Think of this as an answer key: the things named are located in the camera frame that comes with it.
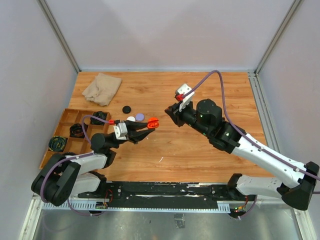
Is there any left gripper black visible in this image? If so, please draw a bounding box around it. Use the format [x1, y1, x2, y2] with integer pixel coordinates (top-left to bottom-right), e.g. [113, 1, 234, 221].
[110, 120, 155, 148]

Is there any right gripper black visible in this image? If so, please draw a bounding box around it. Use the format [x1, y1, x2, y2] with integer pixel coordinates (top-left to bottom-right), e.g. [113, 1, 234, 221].
[165, 98, 211, 138]

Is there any purple round charging case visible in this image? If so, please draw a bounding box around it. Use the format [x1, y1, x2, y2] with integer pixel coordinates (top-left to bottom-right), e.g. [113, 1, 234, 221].
[135, 113, 145, 122]

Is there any orange round charging case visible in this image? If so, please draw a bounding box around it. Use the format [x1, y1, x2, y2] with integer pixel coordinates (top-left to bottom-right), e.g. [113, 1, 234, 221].
[147, 117, 160, 129]

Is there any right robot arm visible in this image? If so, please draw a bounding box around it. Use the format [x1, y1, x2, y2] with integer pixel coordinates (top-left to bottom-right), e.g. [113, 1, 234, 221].
[165, 99, 320, 211]

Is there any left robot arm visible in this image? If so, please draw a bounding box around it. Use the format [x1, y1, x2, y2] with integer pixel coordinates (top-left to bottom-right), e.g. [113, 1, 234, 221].
[31, 117, 159, 207]

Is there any white round charging case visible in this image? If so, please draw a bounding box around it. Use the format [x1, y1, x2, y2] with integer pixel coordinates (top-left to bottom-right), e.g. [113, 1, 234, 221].
[127, 116, 136, 122]

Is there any black round charging case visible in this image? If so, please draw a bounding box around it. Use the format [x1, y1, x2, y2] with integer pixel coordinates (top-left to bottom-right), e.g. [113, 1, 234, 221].
[122, 105, 132, 114]

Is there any beige folded cloth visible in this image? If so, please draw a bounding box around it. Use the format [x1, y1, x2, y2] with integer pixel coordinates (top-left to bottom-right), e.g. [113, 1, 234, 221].
[82, 73, 122, 106]

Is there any wooden compartment tray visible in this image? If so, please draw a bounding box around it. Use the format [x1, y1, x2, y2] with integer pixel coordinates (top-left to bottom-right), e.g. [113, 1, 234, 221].
[39, 108, 111, 169]

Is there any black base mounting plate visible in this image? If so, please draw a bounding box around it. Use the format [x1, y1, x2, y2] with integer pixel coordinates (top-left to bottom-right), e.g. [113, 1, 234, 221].
[77, 181, 255, 210]

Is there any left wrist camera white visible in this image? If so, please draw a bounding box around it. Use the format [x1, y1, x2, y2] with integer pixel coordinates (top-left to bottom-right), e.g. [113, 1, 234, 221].
[113, 122, 128, 141]

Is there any black coiled strap upper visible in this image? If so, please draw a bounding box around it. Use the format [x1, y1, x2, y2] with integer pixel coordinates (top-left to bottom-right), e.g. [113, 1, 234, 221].
[90, 111, 109, 125]

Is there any black coiled strap middle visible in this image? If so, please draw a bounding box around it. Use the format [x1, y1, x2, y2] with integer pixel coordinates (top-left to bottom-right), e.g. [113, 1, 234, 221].
[69, 122, 88, 139]

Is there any black yellow coiled strap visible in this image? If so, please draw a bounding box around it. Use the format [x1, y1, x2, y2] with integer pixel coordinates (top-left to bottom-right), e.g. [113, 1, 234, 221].
[48, 136, 68, 152]

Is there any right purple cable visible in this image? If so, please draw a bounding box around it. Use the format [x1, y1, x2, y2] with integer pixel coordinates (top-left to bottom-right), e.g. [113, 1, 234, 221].
[174, 69, 320, 218]

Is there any purple cable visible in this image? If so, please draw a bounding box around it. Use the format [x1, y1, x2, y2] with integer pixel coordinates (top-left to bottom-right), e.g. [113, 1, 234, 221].
[174, 69, 320, 218]
[39, 114, 118, 217]

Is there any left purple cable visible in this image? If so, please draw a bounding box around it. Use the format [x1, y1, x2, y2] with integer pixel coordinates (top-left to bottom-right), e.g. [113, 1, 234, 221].
[39, 114, 118, 217]

